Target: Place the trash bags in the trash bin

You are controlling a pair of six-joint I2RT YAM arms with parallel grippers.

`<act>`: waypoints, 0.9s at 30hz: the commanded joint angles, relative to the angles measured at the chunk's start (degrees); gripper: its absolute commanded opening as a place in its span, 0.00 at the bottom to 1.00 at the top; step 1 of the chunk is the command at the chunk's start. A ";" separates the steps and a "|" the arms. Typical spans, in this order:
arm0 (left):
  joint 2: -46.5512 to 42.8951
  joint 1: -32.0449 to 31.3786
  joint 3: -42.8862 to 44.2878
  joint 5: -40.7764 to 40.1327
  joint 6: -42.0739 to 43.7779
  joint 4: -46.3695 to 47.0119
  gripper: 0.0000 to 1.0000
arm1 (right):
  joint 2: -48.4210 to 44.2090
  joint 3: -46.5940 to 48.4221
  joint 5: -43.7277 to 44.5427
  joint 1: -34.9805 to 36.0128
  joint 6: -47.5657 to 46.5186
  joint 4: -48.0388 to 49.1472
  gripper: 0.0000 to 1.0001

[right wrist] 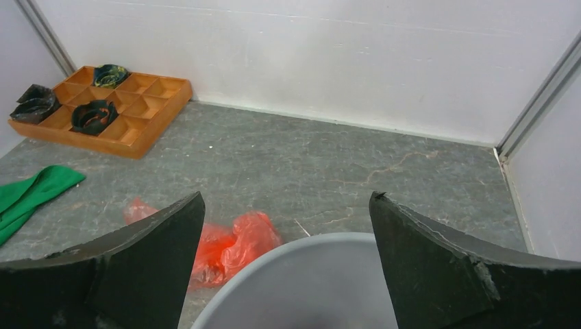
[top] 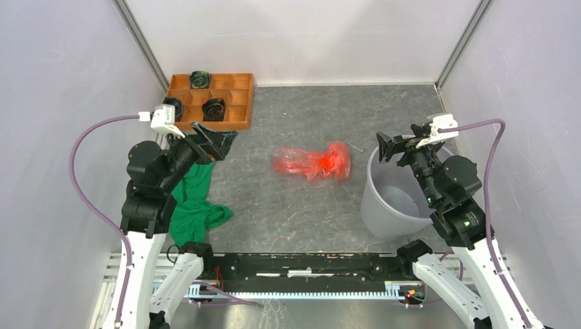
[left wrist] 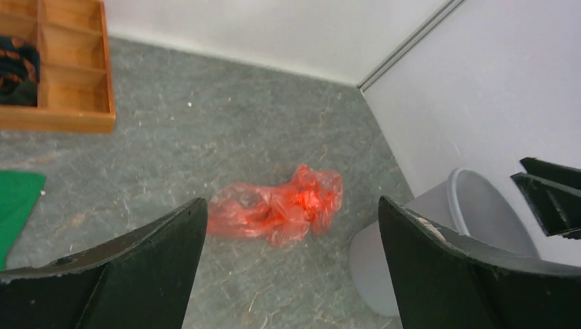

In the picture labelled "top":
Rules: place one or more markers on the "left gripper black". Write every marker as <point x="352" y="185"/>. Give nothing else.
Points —
<point x="215" y="145"/>

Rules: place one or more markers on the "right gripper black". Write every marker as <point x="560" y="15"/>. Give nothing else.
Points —
<point x="387" y="145"/>

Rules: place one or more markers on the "red plastic trash bag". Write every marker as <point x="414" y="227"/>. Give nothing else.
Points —
<point x="314" y="166"/>

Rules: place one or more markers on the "grey plastic trash bin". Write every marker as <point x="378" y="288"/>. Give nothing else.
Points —
<point x="393" y="205"/>

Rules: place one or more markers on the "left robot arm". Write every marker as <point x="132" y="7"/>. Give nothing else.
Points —
<point x="145" y="219"/>

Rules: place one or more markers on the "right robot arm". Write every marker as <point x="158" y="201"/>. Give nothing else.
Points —
<point x="448" y="187"/>

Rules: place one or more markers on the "black rolled item middle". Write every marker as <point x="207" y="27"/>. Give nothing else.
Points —
<point x="214" y="109"/>

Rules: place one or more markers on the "black rolled item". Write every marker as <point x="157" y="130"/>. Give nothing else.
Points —
<point x="199" y="80"/>
<point x="177" y="104"/>
<point x="214" y="109"/>

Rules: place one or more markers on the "black rolled item left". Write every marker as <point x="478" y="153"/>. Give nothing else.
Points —
<point x="177" y="104"/>

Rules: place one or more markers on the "orange wooden compartment tray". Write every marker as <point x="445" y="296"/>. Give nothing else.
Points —
<point x="237" y="89"/>

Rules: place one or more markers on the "black rolled item top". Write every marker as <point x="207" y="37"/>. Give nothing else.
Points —
<point x="199" y="80"/>

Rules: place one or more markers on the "green cloth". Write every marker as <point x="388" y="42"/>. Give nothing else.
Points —
<point x="194" y="215"/>

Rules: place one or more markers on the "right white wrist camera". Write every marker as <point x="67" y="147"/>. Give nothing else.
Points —
<point x="441" y="128"/>

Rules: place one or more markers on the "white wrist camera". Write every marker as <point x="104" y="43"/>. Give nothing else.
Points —
<point x="162" y="120"/>
<point x="441" y="128"/>

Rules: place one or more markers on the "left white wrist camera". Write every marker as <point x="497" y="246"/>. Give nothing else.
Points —
<point x="162" y="120"/>

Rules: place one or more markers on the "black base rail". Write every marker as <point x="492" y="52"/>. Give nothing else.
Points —
<point x="306" y="272"/>

